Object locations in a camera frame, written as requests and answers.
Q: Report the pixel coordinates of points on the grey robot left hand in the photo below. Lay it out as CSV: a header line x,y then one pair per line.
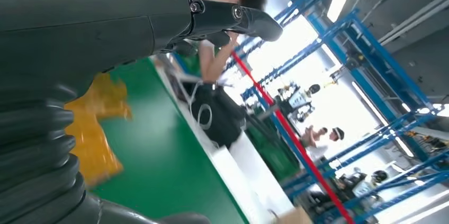
x,y
87,22

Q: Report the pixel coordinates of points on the yellow taped cardboard sheet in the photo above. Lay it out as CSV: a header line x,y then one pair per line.
x,y
91,145

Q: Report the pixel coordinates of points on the black carry bag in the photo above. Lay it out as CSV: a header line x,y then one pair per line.
x,y
224,120

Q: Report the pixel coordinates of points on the black background robot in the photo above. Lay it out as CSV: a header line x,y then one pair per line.
x,y
298,101
357,184

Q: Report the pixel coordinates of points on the green plastic crate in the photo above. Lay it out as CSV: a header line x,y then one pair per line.
x,y
273,152

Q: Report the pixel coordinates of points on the white table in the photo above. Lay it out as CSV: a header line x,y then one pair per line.
x,y
252,180

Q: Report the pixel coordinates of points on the red pole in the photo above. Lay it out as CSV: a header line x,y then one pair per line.
x,y
298,147

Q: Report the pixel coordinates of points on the background person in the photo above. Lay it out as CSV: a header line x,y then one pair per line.
x,y
317,150

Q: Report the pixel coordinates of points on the brown cardboard box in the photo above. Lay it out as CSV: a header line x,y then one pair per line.
x,y
294,217

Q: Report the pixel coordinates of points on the blue scaffold frame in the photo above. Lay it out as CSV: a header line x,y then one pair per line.
x,y
336,26

